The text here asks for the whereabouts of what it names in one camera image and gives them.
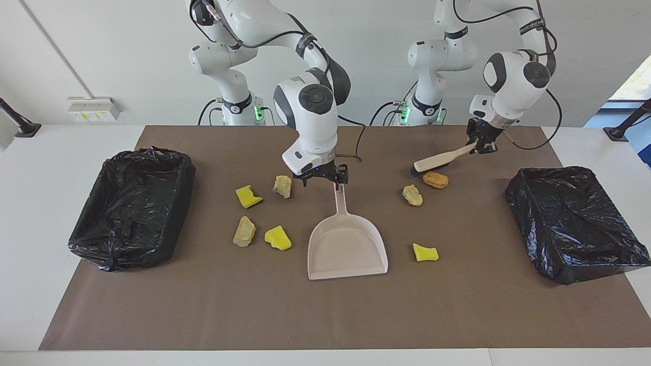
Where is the black monitor stand foot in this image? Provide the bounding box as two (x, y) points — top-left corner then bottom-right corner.
(0, 97), (42, 138)
(603, 98), (651, 142)

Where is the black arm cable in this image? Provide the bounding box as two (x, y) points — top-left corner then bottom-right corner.
(452, 0), (563, 151)
(189, 0), (367, 163)

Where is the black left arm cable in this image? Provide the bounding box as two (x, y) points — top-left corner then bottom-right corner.
(452, 0), (563, 151)

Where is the beige plastic dustpan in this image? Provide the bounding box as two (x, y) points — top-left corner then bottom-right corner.
(307, 183), (389, 281)

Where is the black base cable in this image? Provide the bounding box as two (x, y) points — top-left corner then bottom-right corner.
(197, 98), (224, 126)
(369, 100), (410, 126)

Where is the beige foam rock chunk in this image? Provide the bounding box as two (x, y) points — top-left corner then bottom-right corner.
(232, 216), (256, 248)

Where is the white wall cable conduit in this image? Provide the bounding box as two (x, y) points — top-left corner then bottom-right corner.
(19, 0), (95, 98)

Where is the pale yellow foam chunk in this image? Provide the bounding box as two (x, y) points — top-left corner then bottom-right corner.
(402, 184), (424, 207)

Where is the brown potato shaped lump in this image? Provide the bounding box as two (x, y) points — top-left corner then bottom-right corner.
(422, 171), (450, 190)

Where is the bright window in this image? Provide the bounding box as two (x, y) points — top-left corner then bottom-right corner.
(609, 55), (651, 101)

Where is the bin lined with black bag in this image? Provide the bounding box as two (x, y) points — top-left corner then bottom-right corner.
(68, 146), (197, 272)
(505, 166), (651, 285)

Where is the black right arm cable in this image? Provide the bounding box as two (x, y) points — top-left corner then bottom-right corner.
(189, 0), (367, 163)

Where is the brown table mat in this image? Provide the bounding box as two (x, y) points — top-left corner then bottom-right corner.
(38, 125), (651, 351)

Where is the black left base cable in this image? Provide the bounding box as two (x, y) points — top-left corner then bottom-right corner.
(369, 100), (410, 126)

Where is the white wall socket box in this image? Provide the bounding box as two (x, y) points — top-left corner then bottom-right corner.
(68, 97), (122, 121)

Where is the black right base cable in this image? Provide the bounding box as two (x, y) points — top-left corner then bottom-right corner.
(197, 98), (224, 126)

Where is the pale ridged foam chunk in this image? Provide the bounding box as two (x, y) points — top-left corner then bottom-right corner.
(272, 175), (293, 199)

